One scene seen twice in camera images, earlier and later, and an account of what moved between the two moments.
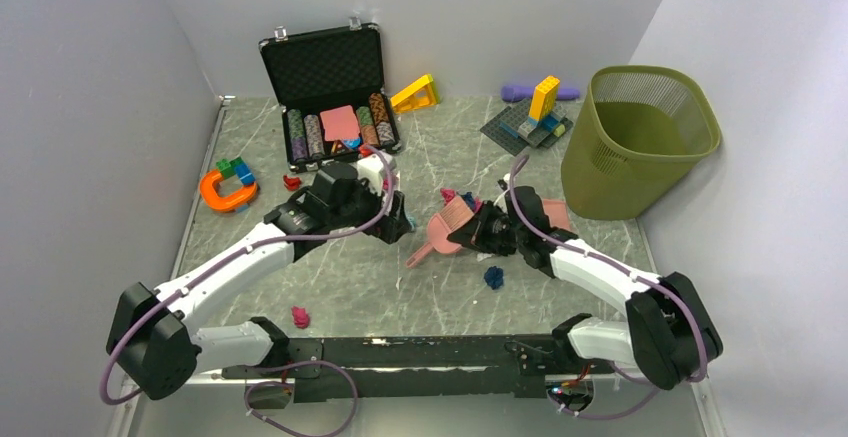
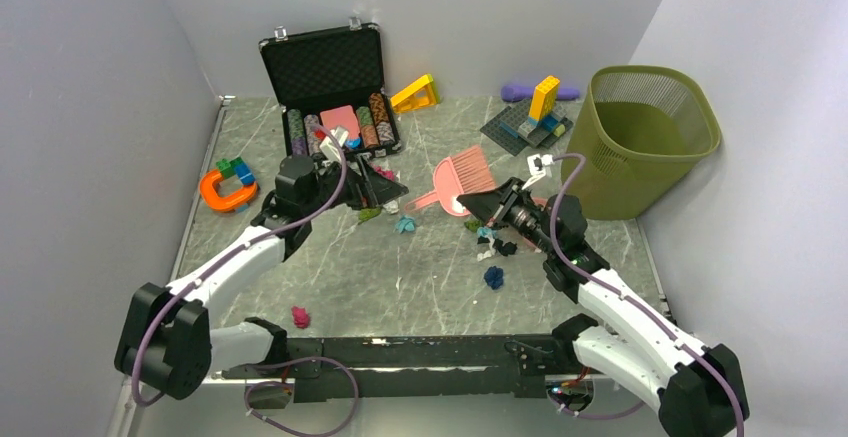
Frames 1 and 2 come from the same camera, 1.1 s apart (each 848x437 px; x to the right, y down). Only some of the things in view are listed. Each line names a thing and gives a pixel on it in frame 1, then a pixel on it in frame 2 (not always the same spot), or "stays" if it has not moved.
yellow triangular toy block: x=420 y=94 stays
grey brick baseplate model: x=514 y=130 stays
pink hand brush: x=453 y=215 → x=464 y=173
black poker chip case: x=329 y=83 stays
